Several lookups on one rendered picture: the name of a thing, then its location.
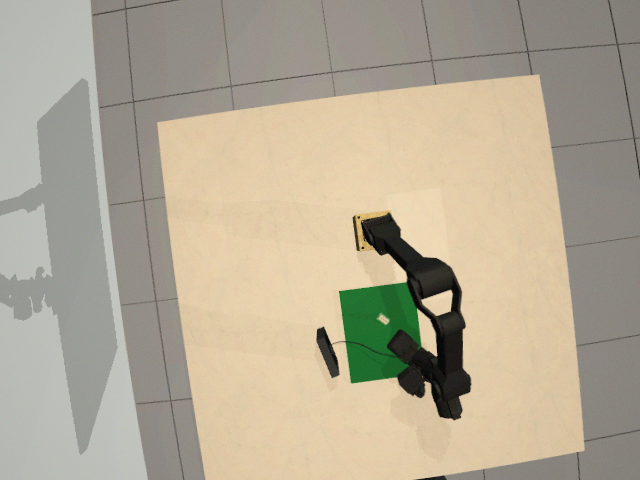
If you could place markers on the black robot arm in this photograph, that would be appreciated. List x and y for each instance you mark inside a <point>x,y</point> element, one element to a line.
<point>427,277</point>

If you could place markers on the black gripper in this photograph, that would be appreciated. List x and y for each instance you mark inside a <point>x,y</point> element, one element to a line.
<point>406,348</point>

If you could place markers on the green circuit board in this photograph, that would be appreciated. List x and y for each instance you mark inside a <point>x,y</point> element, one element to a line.
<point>372,316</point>

